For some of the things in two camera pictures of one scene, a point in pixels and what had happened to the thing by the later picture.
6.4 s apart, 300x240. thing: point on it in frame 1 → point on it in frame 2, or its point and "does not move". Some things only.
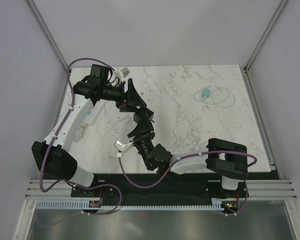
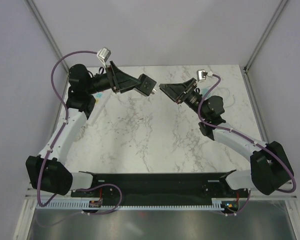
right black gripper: (144, 126) → (176, 91)
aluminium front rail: (259, 190) does not move
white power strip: (90, 118) does not move
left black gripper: (131, 97) → (119, 80)
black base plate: (159, 188) does not move
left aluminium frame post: (46, 29) does not move
